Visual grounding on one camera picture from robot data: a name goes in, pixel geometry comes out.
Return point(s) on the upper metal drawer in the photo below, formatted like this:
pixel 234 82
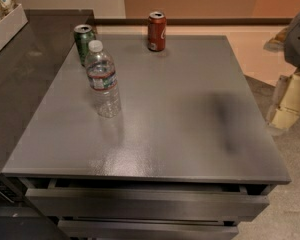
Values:
pixel 148 201

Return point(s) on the dark side counter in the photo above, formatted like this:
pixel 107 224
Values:
pixel 28 65

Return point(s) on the red coke can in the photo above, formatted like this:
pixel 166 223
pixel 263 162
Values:
pixel 156 31

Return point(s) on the metal drawer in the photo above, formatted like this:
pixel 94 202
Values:
pixel 148 201
pixel 145 231

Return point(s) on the white snack box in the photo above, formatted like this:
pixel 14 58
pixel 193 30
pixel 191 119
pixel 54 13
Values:
pixel 11 25

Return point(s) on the green soda can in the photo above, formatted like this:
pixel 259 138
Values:
pixel 83 34

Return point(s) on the clear plastic water bottle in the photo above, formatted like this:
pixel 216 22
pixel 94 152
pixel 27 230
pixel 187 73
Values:
pixel 102 77

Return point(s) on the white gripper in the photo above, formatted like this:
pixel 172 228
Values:
pixel 298 44

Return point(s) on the lower metal drawer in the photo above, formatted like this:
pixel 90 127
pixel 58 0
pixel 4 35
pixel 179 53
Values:
pixel 145 231

